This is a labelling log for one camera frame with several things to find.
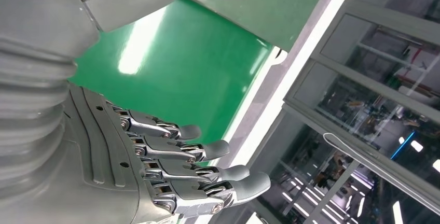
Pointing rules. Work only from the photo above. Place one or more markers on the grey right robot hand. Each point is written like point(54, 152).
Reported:
point(103, 167)

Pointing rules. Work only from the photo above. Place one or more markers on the green conveyor belt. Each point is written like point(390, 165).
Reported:
point(192, 64)

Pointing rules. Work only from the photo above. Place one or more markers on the grey framed glass partition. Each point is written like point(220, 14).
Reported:
point(361, 78)

